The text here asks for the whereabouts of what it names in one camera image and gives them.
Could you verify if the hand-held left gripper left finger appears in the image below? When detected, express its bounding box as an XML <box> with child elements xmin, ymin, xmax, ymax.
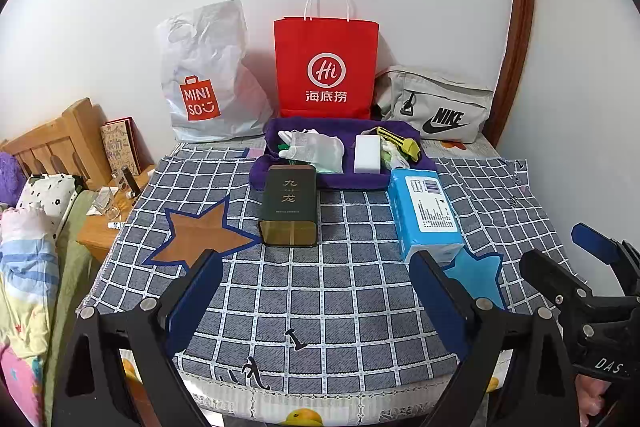
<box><xmin>52</xmin><ymin>249</ymin><xmax>223</xmax><ymax>427</ymax></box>

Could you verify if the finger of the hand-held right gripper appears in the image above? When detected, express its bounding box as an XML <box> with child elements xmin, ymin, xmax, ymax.
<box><xmin>519</xmin><ymin>249</ymin><xmax>595</xmax><ymax>323</ymax></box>
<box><xmin>571</xmin><ymin>223</ymin><xmax>640</xmax><ymax>293</ymax></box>

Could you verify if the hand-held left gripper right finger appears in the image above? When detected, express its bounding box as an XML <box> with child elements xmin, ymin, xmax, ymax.
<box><xmin>410</xmin><ymin>249</ymin><xmax>583</xmax><ymax>427</ymax></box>

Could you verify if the pale green wipes packet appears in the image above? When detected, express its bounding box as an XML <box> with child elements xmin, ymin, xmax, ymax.
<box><xmin>380</xmin><ymin>144</ymin><xmax>414</xmax><ymax>170</ymax></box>

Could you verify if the purple fabric tray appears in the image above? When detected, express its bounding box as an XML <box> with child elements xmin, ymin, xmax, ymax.
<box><xmin>249</xmin><ymin>117</ymin><xmax>437</xmax><ymax>192</ymax></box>

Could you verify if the white foam block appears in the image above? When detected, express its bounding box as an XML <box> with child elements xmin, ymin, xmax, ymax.
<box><xmin>354</xmin><ymin>134</ymin><xmax>387</xmax><ymax>174</ymax></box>

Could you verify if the yellow black pouch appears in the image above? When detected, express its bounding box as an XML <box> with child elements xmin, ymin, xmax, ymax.
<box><xmin>376</xmin><ymin>127</ymin><xmax>421</xmax><ymax>156</ymax></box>

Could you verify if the person's right hand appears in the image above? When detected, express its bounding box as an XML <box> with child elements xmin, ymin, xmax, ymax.
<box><xmin>575</xmin><ymin>373</ymin><xmax>613</xmax><ymax>426</ymax></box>

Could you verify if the blue tissue pack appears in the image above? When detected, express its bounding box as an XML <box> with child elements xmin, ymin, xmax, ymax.
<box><xmin>387</xmin><ymin>168</ymin><xmax>466</xmax><ymax>264</ymax></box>

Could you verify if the grey checkered tablecloth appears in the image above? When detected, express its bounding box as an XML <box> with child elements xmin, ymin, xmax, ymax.
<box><xmin>77</xmin><ymin>142</ymin><xmax>576</xmax><ymax>395</ymax></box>

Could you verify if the wooden nightstand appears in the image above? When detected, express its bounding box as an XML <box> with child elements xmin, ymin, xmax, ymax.
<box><xmin>76</xmin><ymin>167</ymin><xmax>156</xmax><ymax>264</ymax></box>

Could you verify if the green bed sheet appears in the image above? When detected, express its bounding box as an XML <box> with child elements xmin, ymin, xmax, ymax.
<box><xmin>40</xmin><ymin>189</ymin><xmax>101</xmax><ymax>427</ymax></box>

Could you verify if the clear glass cup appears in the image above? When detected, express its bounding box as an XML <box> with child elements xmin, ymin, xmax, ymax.
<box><xmin>92</xmin><ymin>187</ymin><xmax>121</xmax><ymax>218</ymax></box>

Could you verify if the dark green tin box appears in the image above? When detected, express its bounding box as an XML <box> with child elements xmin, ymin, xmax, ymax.
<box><xmin>257</xmin><ymin>165</ymin><xmax>319</xmax><ymax>248</ymax></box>

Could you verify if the colourful printed blanket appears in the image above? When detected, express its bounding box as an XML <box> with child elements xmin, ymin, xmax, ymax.
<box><xmin>0</xmin><ymin>207</ymin><xmax>58</xmax><ymax>427</ymax></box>

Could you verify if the patterned notebook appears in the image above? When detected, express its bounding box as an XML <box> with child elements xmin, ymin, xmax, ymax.
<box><xmin>100</xmin><ymin>118</ymin><xmax>142</xmax><ymax>176</ymax></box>

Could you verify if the white dotted pillow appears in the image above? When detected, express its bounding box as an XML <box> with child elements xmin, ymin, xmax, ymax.
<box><xmin>15</xmin><ymin>173</ymin><xmax>86</xmax><ymax>240</ymax></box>

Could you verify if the grey waist bag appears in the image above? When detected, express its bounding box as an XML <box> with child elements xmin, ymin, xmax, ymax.
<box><xmin>375</xmin><ymin>66</ymin><xmax>494</xmax><ymax>144</ymax></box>

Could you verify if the wooden headboard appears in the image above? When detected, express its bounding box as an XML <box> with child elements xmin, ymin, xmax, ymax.
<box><xmin>0</xmin><ymin>97</ymin><xmax>113</xmax><ymax>190</ymax></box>

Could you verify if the purple plush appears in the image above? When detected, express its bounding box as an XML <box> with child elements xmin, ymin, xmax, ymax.
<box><xmin>0</xmin><ymin>151</ymin><xmax>27</xmax><ymax>208</ymax></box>

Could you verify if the white plastic shopping bag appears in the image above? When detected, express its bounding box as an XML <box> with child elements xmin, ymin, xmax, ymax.
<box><xmin>155</xmin><ymin>0</ymin><xmax>274</xmax><ymax>142</ymax></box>

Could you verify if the red paper bag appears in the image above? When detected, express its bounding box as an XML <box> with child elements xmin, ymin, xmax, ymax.
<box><xmin>273</xmin><ymin>0</ymin><xmax>380</xmax><ymax>120</ymax></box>

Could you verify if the wooden door frame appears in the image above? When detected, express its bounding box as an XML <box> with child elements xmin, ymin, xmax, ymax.
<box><xmin>485</xmin><ymin>0</ymin><xmax>536</xmax><ymax>148</ymax></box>

